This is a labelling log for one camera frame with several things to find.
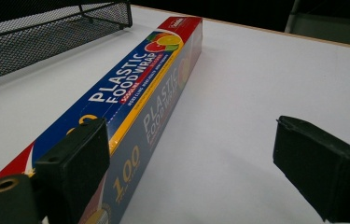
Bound black wire mesh basket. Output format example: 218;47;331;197
0;0;133;87

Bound grey box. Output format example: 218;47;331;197
284;0;350;49

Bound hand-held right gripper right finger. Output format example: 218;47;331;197
273;115;350;224

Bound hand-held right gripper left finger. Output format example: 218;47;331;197
0;117;111;224

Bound blue plastic wrap box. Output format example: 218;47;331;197
0;16;203;224

